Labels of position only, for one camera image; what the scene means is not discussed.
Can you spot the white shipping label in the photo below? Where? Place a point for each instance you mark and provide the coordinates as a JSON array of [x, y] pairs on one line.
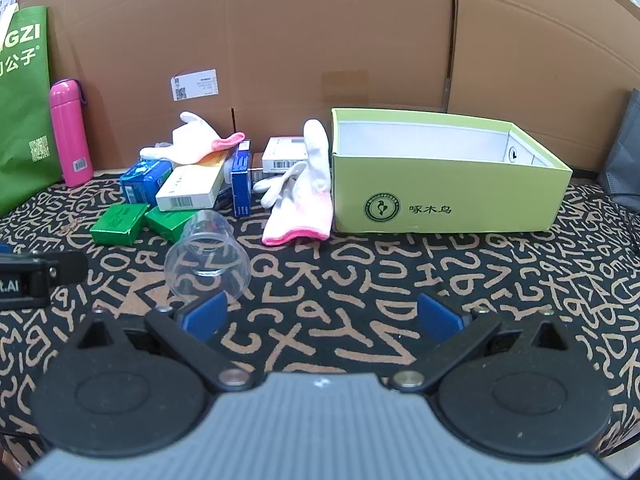
[[195, 85]]

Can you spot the clear plastic wrapped roll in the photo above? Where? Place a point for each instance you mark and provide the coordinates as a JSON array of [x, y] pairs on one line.
[[210, 260]]

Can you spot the green shopping bag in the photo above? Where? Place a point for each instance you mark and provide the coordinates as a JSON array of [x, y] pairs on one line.
[[25, 110]]

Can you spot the blue box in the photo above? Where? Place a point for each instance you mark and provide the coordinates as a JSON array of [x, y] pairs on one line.
[[241, 185]]

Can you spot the white glove with pink cuff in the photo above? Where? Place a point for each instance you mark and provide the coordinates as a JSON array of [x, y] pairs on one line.
[[300, 200], [187, 142]]

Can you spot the green shoe box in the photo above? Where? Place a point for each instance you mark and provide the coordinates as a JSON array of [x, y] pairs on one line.
[[450, 195]]

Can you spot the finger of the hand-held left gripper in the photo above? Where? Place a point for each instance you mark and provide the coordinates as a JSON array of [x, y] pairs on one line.
[[67, 266]]

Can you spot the black patterned tablecloth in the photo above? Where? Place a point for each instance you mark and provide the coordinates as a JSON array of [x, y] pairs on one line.
[[350, 280]]

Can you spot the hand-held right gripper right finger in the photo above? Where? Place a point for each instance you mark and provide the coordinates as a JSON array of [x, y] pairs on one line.
[[439, 318]]

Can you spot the white box with barcode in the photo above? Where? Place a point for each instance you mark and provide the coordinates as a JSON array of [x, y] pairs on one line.
[[192, 187]]

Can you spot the brown cardboard sheet with label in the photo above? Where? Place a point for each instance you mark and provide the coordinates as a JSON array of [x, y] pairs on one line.
[[280, 35]]

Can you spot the grey bag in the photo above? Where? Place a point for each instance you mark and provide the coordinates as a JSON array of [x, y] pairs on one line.
[[624, 150]]

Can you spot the small white box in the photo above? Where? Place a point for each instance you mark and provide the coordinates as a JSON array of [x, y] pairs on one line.
[[282, 152]]

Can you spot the blue tissue pack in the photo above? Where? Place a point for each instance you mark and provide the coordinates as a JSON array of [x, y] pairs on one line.
[[142, 182]]

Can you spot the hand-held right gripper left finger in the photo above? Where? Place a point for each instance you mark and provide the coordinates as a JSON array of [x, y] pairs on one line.
[[206, 313]]

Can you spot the pink thermos bottle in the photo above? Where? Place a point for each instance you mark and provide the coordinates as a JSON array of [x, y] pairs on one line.
[[71, 130]]

